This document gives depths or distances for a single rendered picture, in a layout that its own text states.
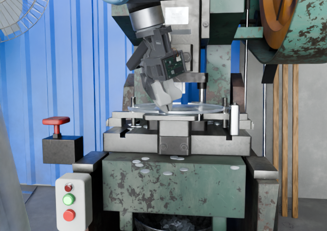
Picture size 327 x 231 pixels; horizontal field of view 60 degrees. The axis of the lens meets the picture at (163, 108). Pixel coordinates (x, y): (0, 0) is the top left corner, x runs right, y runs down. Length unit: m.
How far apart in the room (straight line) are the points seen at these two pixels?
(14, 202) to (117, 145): 0.64
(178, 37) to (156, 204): 0.50
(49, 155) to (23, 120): 1.70
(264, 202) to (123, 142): 0.43
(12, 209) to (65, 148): 0.56
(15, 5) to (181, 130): 0.90
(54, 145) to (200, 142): 0.41
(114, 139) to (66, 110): 1.49
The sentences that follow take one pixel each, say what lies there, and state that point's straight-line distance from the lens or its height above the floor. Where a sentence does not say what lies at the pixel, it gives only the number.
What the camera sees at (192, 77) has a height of 0.87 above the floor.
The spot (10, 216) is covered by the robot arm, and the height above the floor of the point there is 0.76.
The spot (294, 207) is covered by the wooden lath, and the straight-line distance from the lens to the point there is 2.07.
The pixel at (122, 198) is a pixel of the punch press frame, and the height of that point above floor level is 0.54.
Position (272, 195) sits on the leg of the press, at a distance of 0.76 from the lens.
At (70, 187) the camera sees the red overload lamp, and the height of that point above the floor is 0.61.
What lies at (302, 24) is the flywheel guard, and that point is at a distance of 0.79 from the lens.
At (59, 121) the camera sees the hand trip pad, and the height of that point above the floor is 0.75.
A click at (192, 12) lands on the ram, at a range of 0.92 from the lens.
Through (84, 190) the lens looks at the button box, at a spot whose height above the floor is 0.60.
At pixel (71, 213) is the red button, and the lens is 0.76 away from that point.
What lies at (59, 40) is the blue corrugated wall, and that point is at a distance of 2.38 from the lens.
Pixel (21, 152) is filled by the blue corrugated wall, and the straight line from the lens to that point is 2.61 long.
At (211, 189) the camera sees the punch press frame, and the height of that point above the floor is 0.58.
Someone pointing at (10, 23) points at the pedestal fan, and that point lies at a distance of 1.39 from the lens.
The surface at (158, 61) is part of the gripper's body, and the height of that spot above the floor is 0.91.
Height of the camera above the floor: 0.87
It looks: 6 degrees down
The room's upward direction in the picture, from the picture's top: straight up
